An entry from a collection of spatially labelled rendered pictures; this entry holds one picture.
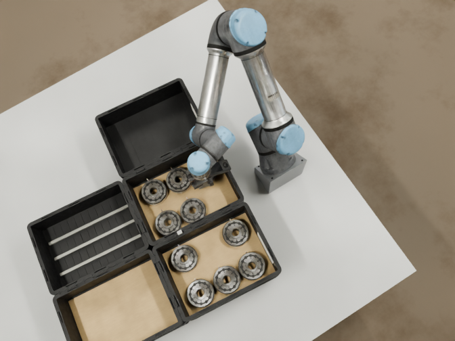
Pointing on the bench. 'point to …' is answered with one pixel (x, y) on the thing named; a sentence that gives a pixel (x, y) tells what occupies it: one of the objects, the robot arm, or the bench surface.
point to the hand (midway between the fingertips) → (208, 177)
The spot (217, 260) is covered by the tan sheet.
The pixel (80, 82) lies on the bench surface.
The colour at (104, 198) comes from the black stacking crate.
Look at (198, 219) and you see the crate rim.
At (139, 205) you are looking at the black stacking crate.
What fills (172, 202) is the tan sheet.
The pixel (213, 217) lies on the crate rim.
